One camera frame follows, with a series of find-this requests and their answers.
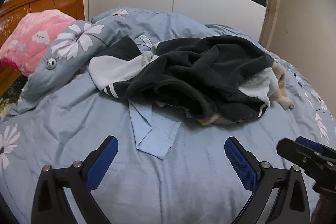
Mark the black and grey fleece jacket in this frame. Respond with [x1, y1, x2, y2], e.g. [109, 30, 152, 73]
[89, 36, 275, 120]

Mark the beige fleece garment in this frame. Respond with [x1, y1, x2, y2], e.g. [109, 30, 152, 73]
[198, 63, 295, 127]

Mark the wooden headboard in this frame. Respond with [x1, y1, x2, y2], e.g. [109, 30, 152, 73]
[0, 0, 86, 98]

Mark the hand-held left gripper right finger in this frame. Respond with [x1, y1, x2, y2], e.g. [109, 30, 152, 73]
[224, 136, 311, 224]

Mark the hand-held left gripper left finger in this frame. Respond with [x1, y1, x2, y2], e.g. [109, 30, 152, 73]
[31, 135, 119, 224]

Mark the pink printed quilt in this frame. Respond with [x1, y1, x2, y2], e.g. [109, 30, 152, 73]
[0, 9, 79, 76]

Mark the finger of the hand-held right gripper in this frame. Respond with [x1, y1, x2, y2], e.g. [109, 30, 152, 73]
[295, 136, 336, 159]
[277, 138, 336, 195]

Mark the light blue shirt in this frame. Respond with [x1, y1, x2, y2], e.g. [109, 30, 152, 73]
[128, 99, 182, 161]

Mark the blue floral bed sheet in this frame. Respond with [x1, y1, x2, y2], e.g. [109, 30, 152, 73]
[0, 23, 336, 224]

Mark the blue floral duvet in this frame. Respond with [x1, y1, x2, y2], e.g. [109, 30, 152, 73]
[8, 6, 210, 115]

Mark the green floral cloth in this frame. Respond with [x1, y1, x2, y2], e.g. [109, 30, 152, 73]
[0, 81, 25, 120]

